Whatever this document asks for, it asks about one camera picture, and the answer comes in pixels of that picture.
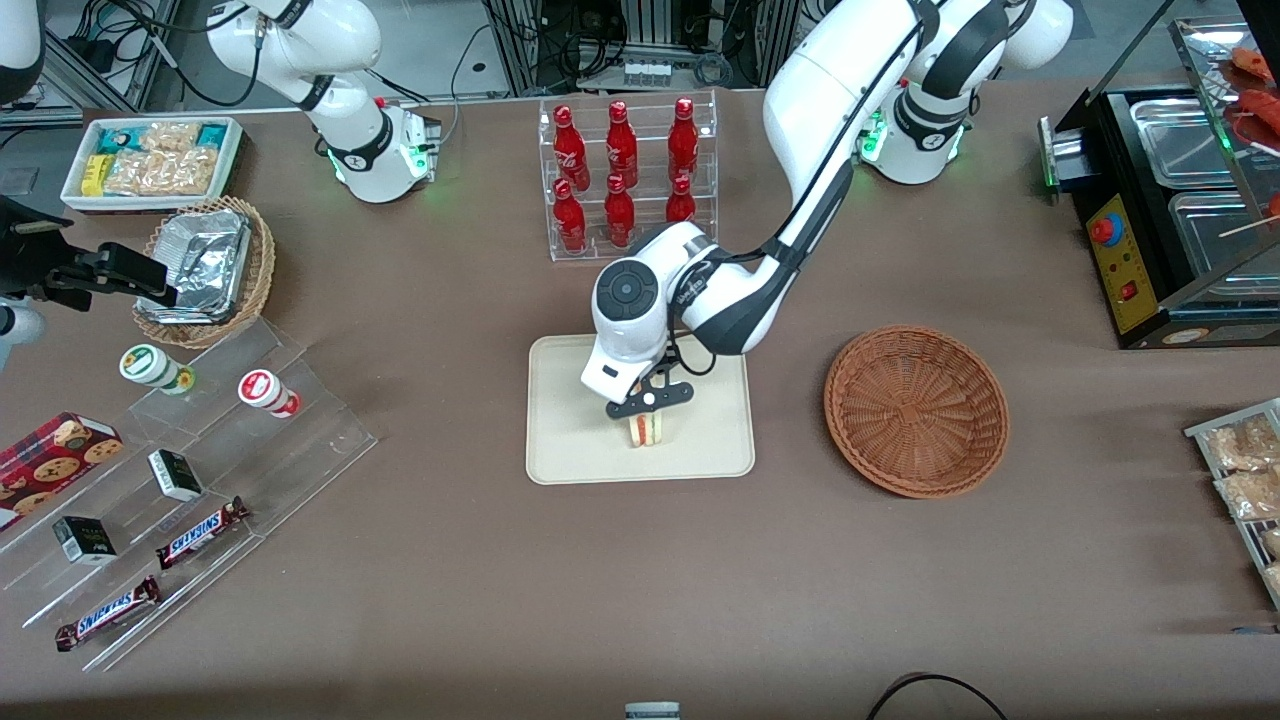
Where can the tan wicker basket with foil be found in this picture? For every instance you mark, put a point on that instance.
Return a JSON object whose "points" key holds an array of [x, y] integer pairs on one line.
{"points": [[262, 265]]}

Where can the grey box at table edge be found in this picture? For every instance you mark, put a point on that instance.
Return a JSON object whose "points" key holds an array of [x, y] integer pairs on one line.
{"points": [[652, 711]]}

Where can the green lid white cup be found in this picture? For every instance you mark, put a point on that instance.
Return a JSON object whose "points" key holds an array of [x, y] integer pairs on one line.
{"points": [[148, 365]]}

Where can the yellow snack pack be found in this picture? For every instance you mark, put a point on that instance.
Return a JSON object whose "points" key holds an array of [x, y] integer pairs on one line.
{"points": [[95, 175]]}

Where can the white terminal block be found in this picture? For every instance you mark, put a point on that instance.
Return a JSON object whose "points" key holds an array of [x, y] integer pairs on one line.
{"points": [[645, 74]]}

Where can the cream rectangular tray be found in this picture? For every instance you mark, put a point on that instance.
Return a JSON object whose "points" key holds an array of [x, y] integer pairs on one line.
{"points": [[700, 450]]}

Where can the clear acrylic bottle rack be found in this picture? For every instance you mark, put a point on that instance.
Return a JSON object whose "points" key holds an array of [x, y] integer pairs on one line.
{"points": [[560, 250]]}

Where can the snickers bar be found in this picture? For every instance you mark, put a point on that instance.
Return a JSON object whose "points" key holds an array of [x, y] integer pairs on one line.
{"points": [[108, 613], [200, 533]]}

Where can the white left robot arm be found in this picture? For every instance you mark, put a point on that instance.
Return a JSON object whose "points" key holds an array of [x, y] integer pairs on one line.
{"points": [[830, 80]]}

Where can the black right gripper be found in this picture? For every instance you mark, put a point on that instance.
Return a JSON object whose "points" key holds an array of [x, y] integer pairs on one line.
{"points": [[36, 262]]}

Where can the brown empty-weave wicker basket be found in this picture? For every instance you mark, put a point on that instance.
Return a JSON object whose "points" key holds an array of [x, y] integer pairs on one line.
{"points": [[915, 410]]}

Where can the large clear rice cracker bag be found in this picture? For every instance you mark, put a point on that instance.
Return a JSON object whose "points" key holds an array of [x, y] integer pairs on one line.
{"points": [[165, 172]]}

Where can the black hot dog warmer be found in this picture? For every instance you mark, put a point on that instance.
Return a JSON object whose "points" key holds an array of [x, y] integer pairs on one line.
{"points": [[1120, 260]]}

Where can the red cookie box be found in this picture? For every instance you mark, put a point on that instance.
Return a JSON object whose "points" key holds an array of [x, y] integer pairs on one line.
{"points": [[55, 460]]}

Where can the aluminium frame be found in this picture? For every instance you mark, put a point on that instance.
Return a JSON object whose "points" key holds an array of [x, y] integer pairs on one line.
{"points": [[520, 45]]}

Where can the red lid white cup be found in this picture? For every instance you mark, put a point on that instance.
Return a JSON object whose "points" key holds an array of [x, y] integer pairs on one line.
{"points": [[262, 388]]}

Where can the aluminium foil container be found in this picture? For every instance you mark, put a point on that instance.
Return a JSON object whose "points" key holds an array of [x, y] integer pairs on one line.
{"points": [[205, 265]]}

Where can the small clear rice cracker bag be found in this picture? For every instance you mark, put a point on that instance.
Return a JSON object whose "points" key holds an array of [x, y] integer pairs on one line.
{"points": [[170, 134]]}

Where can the teal snack pack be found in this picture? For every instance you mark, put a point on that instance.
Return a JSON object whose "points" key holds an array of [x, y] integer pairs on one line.
{"points": [[118, 140]]}

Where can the small black box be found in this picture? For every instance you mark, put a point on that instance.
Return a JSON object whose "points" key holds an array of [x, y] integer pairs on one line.
{"points": [[176, 475], [84, 541]]}

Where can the triangular sandwich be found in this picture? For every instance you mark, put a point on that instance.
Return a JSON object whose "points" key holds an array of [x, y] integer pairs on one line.
{"points": [[647, 432]]}

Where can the clear acrylic stepped display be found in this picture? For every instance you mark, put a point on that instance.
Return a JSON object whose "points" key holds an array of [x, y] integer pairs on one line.
{"points": [[290, 450]]}

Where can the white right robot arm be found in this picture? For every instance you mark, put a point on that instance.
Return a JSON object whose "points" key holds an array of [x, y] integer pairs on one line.
{"points": [[330, 60]]}

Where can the white snack bin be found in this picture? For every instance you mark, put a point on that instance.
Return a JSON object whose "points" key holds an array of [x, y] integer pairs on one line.
{"points": [[72, 195]]}

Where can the red cola bottle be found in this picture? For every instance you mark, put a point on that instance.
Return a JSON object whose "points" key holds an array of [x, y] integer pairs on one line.
{"points": [[569, 220], [683, 140], [680, 205], [621, 145], [619, 215], [570, 150]]}

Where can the red sausage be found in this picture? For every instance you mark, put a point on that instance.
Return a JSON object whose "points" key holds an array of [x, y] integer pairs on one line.
{"points": [[1253, 63], [1262, 108]]}

